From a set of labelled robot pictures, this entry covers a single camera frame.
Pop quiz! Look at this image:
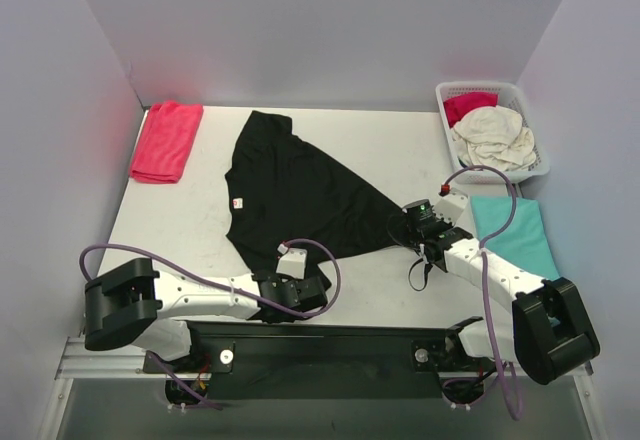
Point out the black t shirt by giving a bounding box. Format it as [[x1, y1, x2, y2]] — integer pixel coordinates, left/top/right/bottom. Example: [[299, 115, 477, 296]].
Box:
[[223, 109, 416, 289]]

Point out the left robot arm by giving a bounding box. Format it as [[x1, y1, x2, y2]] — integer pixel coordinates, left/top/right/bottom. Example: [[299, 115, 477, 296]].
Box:
[[85, 258, 331, 372]]

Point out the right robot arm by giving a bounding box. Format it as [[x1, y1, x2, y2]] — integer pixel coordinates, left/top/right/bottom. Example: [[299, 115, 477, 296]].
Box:
[[393, 197, 601, 385]]

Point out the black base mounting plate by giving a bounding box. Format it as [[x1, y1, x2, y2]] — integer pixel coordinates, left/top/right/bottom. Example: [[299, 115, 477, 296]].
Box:
[[143, 322, 495, 402]]

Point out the folded teal t shirt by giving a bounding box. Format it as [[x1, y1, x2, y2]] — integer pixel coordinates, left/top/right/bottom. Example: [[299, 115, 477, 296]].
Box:
[[471, 196, 560, 280]]

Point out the cream t shirt in basket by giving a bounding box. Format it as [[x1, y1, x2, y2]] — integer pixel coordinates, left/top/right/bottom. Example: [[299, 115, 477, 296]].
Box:
[[451, 106, 537, 172]]

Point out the red t shirt in basket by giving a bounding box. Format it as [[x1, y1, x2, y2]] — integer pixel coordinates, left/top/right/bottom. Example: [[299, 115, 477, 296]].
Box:
[[443, 92, 499, 128]]

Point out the folded pink t shirt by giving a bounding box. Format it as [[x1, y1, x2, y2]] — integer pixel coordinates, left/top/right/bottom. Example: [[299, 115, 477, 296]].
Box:
[[129, 101, 204, 184]]

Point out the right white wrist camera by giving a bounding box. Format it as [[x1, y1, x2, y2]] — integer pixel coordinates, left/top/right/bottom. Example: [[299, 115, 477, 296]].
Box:
[[434, 184, 470, 225]]

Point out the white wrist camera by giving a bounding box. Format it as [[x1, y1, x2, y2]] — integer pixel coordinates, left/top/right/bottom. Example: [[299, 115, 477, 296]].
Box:
[[434, 184, 470, 225], [276, 243, 307, 279]]

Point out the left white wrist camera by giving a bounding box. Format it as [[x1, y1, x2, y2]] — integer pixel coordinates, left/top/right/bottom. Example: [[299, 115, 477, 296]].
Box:
[[276, 243, 307, 279]]

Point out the aluminium rail frame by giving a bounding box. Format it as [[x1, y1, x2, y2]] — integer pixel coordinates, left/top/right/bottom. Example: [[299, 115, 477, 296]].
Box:
[[38, 339, 610, 439]]

